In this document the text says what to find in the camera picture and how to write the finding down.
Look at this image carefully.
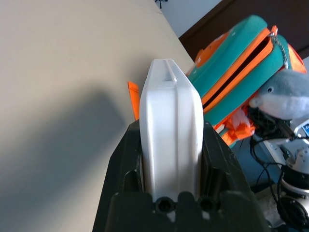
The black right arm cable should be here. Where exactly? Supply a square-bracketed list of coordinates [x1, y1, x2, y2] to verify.
[250, 135, 309, 218]

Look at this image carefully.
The teal and orange backpack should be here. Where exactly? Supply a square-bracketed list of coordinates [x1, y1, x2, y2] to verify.
[127, 14, 307, 148]

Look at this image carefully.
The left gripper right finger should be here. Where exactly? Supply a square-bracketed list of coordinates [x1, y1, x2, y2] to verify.
[200, 122, 253, 194]

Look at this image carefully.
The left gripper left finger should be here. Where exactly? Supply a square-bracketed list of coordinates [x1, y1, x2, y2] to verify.
[103, 120, 145, 194]

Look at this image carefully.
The grey plush shark keychain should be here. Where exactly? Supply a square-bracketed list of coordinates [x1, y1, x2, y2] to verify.
[249, 70, 309, 120]

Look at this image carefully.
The white Unitree pencil case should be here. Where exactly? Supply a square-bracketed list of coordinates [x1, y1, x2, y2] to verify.
[139, 58, 204, 203]

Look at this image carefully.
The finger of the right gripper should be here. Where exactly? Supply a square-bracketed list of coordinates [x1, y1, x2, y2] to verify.
[250, 108, 278, 132]

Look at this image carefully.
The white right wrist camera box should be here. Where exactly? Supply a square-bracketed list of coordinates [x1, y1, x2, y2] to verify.
[293, 120, 309, 140]

